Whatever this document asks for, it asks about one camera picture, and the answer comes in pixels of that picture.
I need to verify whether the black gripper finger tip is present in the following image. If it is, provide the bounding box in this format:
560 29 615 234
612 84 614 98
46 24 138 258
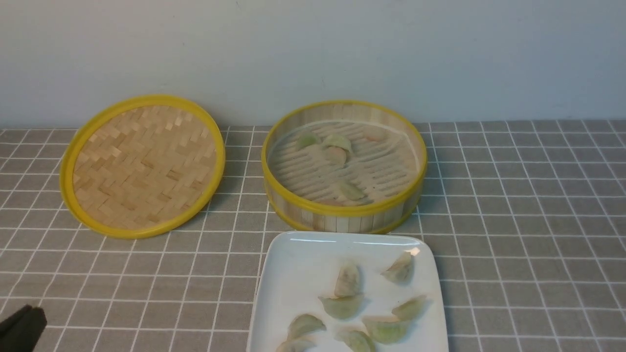
0 305 47 352

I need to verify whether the white dumpling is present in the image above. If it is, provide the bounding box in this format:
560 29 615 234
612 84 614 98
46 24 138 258
276 338 316 352

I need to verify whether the green dumpling plate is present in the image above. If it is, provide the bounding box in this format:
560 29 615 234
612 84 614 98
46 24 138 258
335 330 377 352
391 295 428 321
318 294 364 320
362 318 413 345
288 313 327 340

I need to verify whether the pale dumpling plate centre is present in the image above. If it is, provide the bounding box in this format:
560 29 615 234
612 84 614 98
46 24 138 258
335 262 361 298

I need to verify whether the pale dumpling plate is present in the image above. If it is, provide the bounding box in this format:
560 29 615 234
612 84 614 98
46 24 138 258
335 262 361 298
381 251 414 285

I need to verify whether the white square plate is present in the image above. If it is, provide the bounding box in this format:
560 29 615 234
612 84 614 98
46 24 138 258
246 231 449 352

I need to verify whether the pale dumpling plate top right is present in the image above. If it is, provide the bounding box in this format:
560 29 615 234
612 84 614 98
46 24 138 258
381 251 414 285

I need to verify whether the yellow-rimmed bamboo steamer lid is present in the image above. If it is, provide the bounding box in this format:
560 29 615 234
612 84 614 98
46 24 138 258
60 94 226 239

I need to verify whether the green dumpling steamer back left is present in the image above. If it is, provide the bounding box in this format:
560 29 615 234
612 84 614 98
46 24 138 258
295 131 322 151

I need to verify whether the green dumpling steamer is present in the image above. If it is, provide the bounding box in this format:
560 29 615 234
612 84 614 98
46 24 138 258
295 131 322 151
338 180 366 201
322 134 353 153

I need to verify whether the green dumpling steamer front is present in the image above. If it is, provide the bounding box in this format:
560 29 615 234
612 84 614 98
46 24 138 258
338 180 366 201

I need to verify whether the yellow-rimmed bamboo steamer basket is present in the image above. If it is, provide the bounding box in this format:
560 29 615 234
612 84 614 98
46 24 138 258
261 100 428 233

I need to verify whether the pink dumpling steamer centre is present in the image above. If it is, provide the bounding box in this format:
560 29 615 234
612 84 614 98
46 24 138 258
324 146 348 167

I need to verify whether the pink dumpling steamer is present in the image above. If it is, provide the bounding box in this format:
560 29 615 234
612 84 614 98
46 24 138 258
324 146 348 167
362 126 387 143

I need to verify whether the green dumpling steamer back middle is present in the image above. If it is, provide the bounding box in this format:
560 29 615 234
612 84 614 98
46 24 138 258
322 134 353 153

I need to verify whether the pink dumpling steamer back right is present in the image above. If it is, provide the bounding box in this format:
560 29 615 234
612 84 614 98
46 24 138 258
362 126 387 143

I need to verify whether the grey checked tablecloth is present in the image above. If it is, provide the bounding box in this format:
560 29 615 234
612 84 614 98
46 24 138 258
0 120 626 352

